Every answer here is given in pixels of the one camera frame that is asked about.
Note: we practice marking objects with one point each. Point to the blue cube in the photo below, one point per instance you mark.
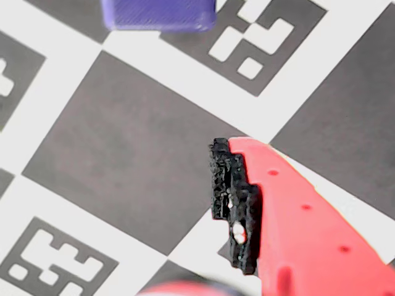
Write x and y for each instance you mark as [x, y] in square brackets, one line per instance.
[160, 13]

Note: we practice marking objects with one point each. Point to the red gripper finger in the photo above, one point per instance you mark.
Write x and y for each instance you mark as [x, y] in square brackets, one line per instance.
[191, 290]
[293, 231]

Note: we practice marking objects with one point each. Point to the black white marker checkerboard mat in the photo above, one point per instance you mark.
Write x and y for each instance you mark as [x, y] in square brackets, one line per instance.
[123, 138]

